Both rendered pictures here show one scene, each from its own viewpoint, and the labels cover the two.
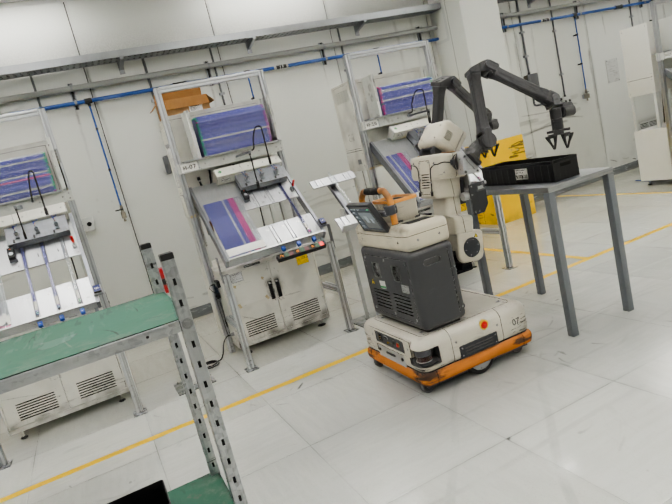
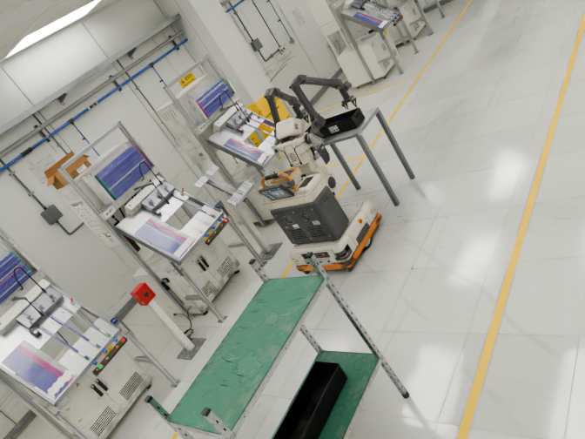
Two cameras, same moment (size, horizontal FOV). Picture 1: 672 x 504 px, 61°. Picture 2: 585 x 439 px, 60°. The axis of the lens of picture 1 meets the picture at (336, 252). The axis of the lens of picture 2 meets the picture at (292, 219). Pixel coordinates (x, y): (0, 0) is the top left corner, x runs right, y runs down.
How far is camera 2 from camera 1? 164 cm
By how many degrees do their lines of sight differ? 22
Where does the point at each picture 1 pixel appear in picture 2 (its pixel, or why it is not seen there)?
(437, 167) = (299, 147)
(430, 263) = (324, 202)
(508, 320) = (369, 212)
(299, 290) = (217, 257)
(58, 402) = (114, 410)
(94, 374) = (126, 380)
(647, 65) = (328, 13)
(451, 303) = (341, 218)
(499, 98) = (249, 68)
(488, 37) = (224, 28)
